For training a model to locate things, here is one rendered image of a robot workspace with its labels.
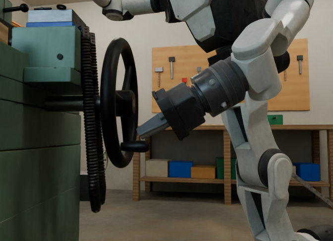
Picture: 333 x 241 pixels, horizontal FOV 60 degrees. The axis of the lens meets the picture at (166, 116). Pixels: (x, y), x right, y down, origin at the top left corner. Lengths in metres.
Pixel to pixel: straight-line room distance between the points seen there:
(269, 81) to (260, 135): 0.53
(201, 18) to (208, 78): 0.53
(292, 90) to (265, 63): 3.39
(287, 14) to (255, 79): 0.18
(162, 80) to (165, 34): 0.65
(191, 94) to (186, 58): 3.45
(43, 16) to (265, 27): 0.45
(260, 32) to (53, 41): 0.40
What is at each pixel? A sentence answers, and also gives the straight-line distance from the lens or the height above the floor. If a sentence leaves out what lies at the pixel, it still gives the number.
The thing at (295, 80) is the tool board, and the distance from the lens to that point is 3.97.
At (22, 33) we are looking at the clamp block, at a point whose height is 0.95.
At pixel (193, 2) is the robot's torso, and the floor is 1.18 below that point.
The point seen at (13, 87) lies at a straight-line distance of 0.60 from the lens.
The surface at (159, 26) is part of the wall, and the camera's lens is 4.19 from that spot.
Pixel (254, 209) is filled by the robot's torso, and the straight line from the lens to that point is 1.22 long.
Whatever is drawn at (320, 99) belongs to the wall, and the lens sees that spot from 4.02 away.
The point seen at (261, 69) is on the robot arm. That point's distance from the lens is 0.55.
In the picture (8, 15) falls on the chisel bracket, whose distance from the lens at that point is 0.84.
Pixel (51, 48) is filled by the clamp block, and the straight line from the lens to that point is 0.64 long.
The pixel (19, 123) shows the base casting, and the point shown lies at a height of 0.76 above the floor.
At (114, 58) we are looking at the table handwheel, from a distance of 0.56.
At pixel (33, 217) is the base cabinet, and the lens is 0.69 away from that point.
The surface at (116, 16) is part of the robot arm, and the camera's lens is 1.37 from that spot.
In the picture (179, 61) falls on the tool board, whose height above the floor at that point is 1.73.
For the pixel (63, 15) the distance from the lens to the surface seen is 0.67.
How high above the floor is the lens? 0.74
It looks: 4 degrees up
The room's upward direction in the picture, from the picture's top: straight up
